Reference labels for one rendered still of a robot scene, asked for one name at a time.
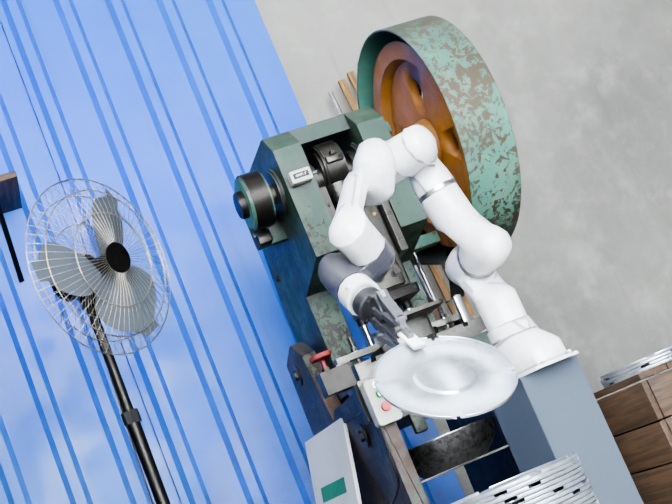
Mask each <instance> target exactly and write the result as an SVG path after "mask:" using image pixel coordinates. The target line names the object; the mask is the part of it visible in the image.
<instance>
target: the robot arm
mask: <svg viewBox="0 0 672 504"><path fill-rule="evenodd" d="M437 153H438V150H437V145H436V140H435V138H434V136H433V135H432V134H431V132H430V131H429V130H427V129H426V128H425V127H423V126H421V125H418V124H417V125H412V126H410V127H408V128H405V129H403V132H401V133H400V134H398V135H396V136H394V137H393V138H391V139H389V140H387V141H383V140H382V139H380V138H370V139H367V140H365V141H364V142H362V143H361V144H359V147H358V149H357V152H356V155H355V157H354V160H353V169H352V172H350V173H349V174H348V175H347V177H346V178H345V180H344V182H343V186H342V190H341V194H340V198H339V202H338V206H337V210H336V213H335V216H334V218H333V220H332V223H331V225H330V227H329V240H330V242H331V243H332V244H333V245H334V246H335V247H336V248H337V249H338V250H339V251H340V252H339V253H328V254H327V255H325V256H324V257H323V258H322V259H321V261H320V263H319V266H318V276H319V279H320V281H321V283H322V284H323V285H324V287H325V288H326V289H327V291H328V292H330V293H331V294H332V295H333V296H334V297H335V298H337V299H338V300H339V302H340V303H341V304H342V305H343V306H344V307H345V308H346V309H347V310H348V311H349V312H350V313H351V314H352V315H355V316H358V317H359V318H360V319H361V320H363V321H365V322H368V323H371V324H372V325H373V327H374V328H375V329H376V330H378V336H377V337H376V339H377V341H378V342H383V343H385V344H386V345H388V346H390V347H391V348H394V347H396V346H398V345H400V344H402V343H406V344H407V345H408V346H409V347H410V348H412V349H413V350H418V349H421V348H424V347H426V344H425V343H424V342H423V341H422V340H421V339H420V338H418V337H417V336H416V335H415V334H414V332H413V331H412V330H411V329H410V328H409V327H408V324H407V323H406V322H405V321H406V320H407V317H406V315H405V314H404V313H403V311H402V310H401V309H400V308H399V307H398V305H397V304H396V303H395V302H394V300H393V299H392V298H391V297H390V295H389V293H388V291H387V289H383V290H381V289H380V288H379V286H378V285H377V284H376V282H378V281H379V280H381V279H383V277H384V276H385V275H386V274H387V272H388V271H389V270H390V269H391V267H392V265H393V263H394V261H395V251H394V249H393V247H392V246H391V245H390V243H389V242H388V241H387V240H386V238H385V237H384V236H382V235H381V234H380V233H379V232H378V230H377V229H376V228H375V227H374V226H373V224H372V223H371V222H370V221H369V220H368V218H367V216H366V215H365V212H364V210H363V208H364V206H377V205H382V204H384V203H385V202H387V201H388V200H389V199H390V198H391V197H392V195H393V193H394V189H395V185H397V184H398V183H400V182H401V181H403V180H404V179H406V178H407V177H408V178H409V181H410V183H411V186H412V189H413V191H414V194H415V195H416V197H417V199H418V201H419V202H420V204H421V206H422V208H423V209H424V211H425V212H426V214H427V215H428V217H429V218H430V220H431V222H432V223H433V225H434V226H435V228H436V229H437V230H439V231H441V232H443V233H445V234H446V235H447V236H448V237H450V238H451V239H452V240H453V241H454V242H455V243H456V244H457V246H456V247H455V248H454V249H453V250H452V251H451V253H450V254H449V256H448V258H447V260H446V262H445V272H446V275H447V276H448V278H449V279H450V280H451V281H452V282H453V283H455V284H457V285H458V286H460V287H461V288H462V289H463V290H464V292H465V293H466V294H467V295H468V296H469V298H470V299H471V300H472V301H473V302H474V304H475V306H476V308H477V310H478V312H479V314H480V316H481V318H482V320H483V323H484V325H485V327H486V329H487V331H488V334H487V335H488V338H489V340H490V343H491V345H492V346H494V347H495V348H497V349H499V350H500V351H502V352H503V353H504V354H505V355H507V356H508V357H509V358H510V359H511V361H512V362H513V363H514V367H515V370H511V371H512V372H514V371H517V373H518V378H520V377H523V376H525V375H528V374H531V373H533V372H536V371H538V370H541V369H543V368H546V367H548V366H551V365H553V364H556V363H558V362H561V361H563V360H566V359H569V358H571V357H573V356H575V355H577V354H578V353H579V352H578V350H577V351H573V352H572V351H571V350H570V349H569V350H566V348H565V346H564V344H563V343H562V341H561V339H560V337H558V336H556V335H553V334H551V333H549V332H546V331H544V330H542V329H540V328H538V326H537V325H536V324H535V323H534V321H533V320H532V319H531V318H530V316H529V315H528V316H527V314H526V312H525V309H524V307H523V305H522V303H521V301H520V299H519V296H518V294H517V292H516V290H515V288H513V287H511V286H509V285H508V284H507V283H506V282H505V281H504V280H503V279H502V278H501V277H500V276H499V274H498V273H497V271H496V269H498V268H499V267H500V266H502V265H503V264H504V262H505V261H506V259H507V258H508V256H509V254H510V252H511V249H512V241H511V239H510V236H509V234H508V233H507V231H505V230H504V229H502V228H500V227H498V226H496V225H493V224H491V223H490V222H489V221H488V220H486V219H485V218H484V217H482V216H481V215H480V214H479V213H478V212H477V211H476V210H475V209H474V208H473V207H472V205H471V204H470V202H469V201H468V199H467V198H466V196H465V195H464V193H463V192H462V190H461V189H460V187H459V186H458V184H457V182H456V180H455V179H454V178H453V176H452V175H451V173H450V172H449V171H448V169H447V168H446V167H445V166H444V165H443V163H442V162H441V161H440V160H439V159H438V158H437ZM398 316H400V317H398Z"/></svg>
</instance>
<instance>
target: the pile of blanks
mask: <svg viewBox="0 0 672 504"><path fill-rule="evenodd" d="M575 463H576V464H575ZM472 504H599V501H598V499H597V498H596V495H595V494H594V491H593V490H592V487H591V484H590V482H589V479H588V478H587V477H586V476H585V470H584V469H583V466H582V465H581V461H579V457H577V458H575V459H574V460H572V461H570V462H568V463H566V464H564V465H562V466H559V467H557V468H555V469H553V470H551V471H548V472H546V473H544V474H542V475H539V476H537V477H535V478H533V479H530V480H528V481H526V482H523V483H521V484H518V485H516V486H514V487H511V488H509V489H507V490H504V491H502V492H499V493H497V494H494V495H492V496H490V497H487V498H485V499H482V500H480V501H477V502H474V503H472Z"/></svg>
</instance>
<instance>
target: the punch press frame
mask: <svg viewBox="0 0 672 504"><path fill-rule="evenodd" d="M370 138H380V139H382V140H383V141H387V140H389V139H391V138H392V136H391V134H390V132H389V129H388V127H387V125H386V123H385V120H384V118H383V116H382V115H381V114H379V113H378V112H377V111H376V110H374V109H373V108H372V107H370V106H367V107H364V108H361V109H357V110H354V111H351V112H348V113H345V114H342V115H338V116H335V117H332V118H329V119H326V120H322V121H319V122H316V123H313V124H310V125H307V126H303V127H300V128H297V129H294V130H291V131H288V132H284V133H281V134H278V135H275V136H272V137H268V138H265V139H262V140H261V142H260V144H259V147H258V150H257V152H256V155H255V158H254V160H253V163H252V166H251V169H250V171H249V172H251V171H254V170H256V171H258V172H259V173H261V174H262V175H263V177H264V178H265V180H266V182H267V184H268V185H272V186H273V187H274V189H275V192H276V195H277V199H278V204H277V205H275V208H276V214H277V215H278V216H279V218H280V221H281V223H282V225H283V228H284V230H285V233H286V235H287V238H288V239H287V241H284V242H281V243H279V244H276V245H273V246H270V247H267V248H264V249H262V250H263V253H264V256H265V258H266V261H267V264H268V267H269V270H270V273H271V275H272V278H273V281H274V284H275V287H276V290H277V292H278V295H279V298H280V301H281V304H282V307H283V309H284V312H285V315H286V318H287V321H288V323H289V326H290V328H291V331H292V333H293V335H294V337H295V340H296V342H297V343H299V342H302V341H303V342H304V343H305V344H307V345H308V346H309V347H310V348H311V349H313V350H314V351H315V353H316V354H318V353H320V352H323V351H326V350H331V352H332V354H331V355H330V356H329V357H328V358H327V359H325V362H326V364H327V366H328V367H330V369H332V368H334V367H335V365H334V363H333V361H334V360H335V359H338V358H340V357H343V356H346V355H348V354H351V351H350V349H351V348H350V345H349V342H348V340H347V338H348V337H350V336H352V335H351V332H350V330H349V327H348V325H347V323H346V320H345V318H344V315H343V313H342V311H341V308H340V306H339V303H338V301H337V299H336V298H335V297H334V296H333V295H332V294H331V293H330V292H328V291H327V289H326V288H325V287H324V285H323V284H322V283H321V281H320V279H319V276H318V266H319V263H320V261H321V259H322V258H323V257H324V256H325V255H327V254H328V253H339V252H340V251H339V250H338V249H337V248H336V247H335V246H334V245H333V244H332V243H331V242H330V240H329V227H330V225H331V223H332V217H331V215H330V212H329V210H328V208H327V205H326V203H325V201H324V198H323V196H322V194H321V191H320V189H319V186H318V184H317V182H316V179H315V177H314V175H313V174H312V175H313V179H312V181H311V182H308V183H305V184H302V185H299V186H296V187H293V188H291V186H290V183H289V181H288V179H287V176H288V174H289V172H292V171H296V170H299V169H302V168H305V167H308V166H309V168H310V170H311V167H310V165H309V164H310V163H309V150H310V148H311V147H312V146H314V145H317V144H320V143H323V142H326V141H330V140H332V141H334V142H335V143H337V144H338V146H339V147H340V148H341V150H342V152H343V153H344V152H346V151H349V150H351V151H353V152H354V153H355V155H356V152H357V149H358V147H359V144H361V143H362V142H364V141H365V140H367V139H370ZM311 172H312V170H311ZM388 202H389V204H390V206H391V208H392V211H393V213H394V215H395V218H396V220H397V222H398V225H399V227H400V229H401V231H402V234H403V236H404V238H405V241H406V243H407V245H408V250H407V251H406V252H405V253H404V254H403V255H402V256H401V258H400V259H401V261H402V263H403V266H404V268H405V270H406V273H407V275H408V277H409V279H410V282H411V283H413V282H416V281H417V283H418V286H419V288H420V291H419V292H418V293H417V294H416V295H415V296H414V297H413V298H412V299H411V303H412V305H413V307H412V309H414V308H417V307H419V306H422V305H425V304H427V303H429V302H428V300H427V298H426V296H425V293H424V291H423V289H422V286H421V284H420V282H419V279H418V277H417V275H416V273H415V270H414V268H413V266H412V263H411V261H410V259H411V257H412V254H413V252H414V249H415V247H416V245H417V242H418V240H419V237H420V235H421V233H422V230H423V228H424V225H425V223H426V221H427V216H426V214H425V211H424V209H423V208H422V206H421V204H420V202H419V201H418V199H417V197H416V195H415V194H414V191H413V189H412V186H411V183H410V181H409V178H408V177H407V178H406V179H404V180H403V181H401V182H400V183H398V184H397V185H395V189H394V193H393V195H392V197H391V198H390V199H389V200H388ZM401 412H402V415H403V416H402V418H401V419H399V420H398V421H396V423H397V426H398V428H399V430H401V429H403V428H406V427H408V426H411V425H412V428H413V430H414V432H415V434H418V433H421V432H423V431H426V430H427V429H428V426H427V423H426V421H425V420H426V419H428V418H426V417H421V416H417V415H413V414H410V413H407V412H405V411H402V410H401Z"/></svg>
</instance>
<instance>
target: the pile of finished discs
mask: <svg viewBox="0 0 672 504"><path fill-rule="evenodd" d="M670 360H672V346H671V347H668V348H666V349H663V350H661V351H659V352H656V353H655V354H653V355H651V356H648V357H644V358H642V359H640V360H637V361H635V362H633V363H630V364H628V365H626V366H623V367H621V368H619V369H617V370H614V371H612V372H610V373H608V374H605V375H603V376H601V377H600V382H601V383H602V386H603V388H607V387H609V386H611V385H613V384H616V383H618V382H620V381H623V380H625V379H627V378H630V377H632V376H634V375H637V374H639V373H641V372H644V371H646V370H648V369H651V368H653V367H656V366H658V365H660V364H663V363H665V362H668V361H670ZM608 377H609V378H608ZM605 378H606V379H605ZM609 383H610V384H609Z"/></svg>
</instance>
